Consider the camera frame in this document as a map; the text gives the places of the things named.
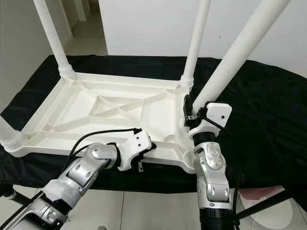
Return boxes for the white plastic children table top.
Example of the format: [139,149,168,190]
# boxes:
[5,71,204,174]

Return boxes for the pink plastic object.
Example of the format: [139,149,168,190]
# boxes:
[240,187,286,201]

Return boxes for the black tablecloth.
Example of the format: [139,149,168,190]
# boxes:
[0,55,307,211]

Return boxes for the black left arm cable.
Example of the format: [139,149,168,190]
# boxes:
[67,127,142,163]

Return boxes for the white door frame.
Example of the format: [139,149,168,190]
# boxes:
[72,0,89,22]

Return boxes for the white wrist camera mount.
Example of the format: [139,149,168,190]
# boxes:
[116,129,153,171]
[187,102,232,139]

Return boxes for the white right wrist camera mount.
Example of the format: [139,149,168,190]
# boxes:
[187,102,232,139]

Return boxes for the black metal table leg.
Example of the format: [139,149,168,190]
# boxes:
[237,189,293,221]
[10,189,32,204]

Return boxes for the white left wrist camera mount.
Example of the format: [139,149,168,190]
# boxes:
[116,129,153,171]

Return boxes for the white round fan base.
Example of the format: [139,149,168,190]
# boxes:
[252,199,295,230]

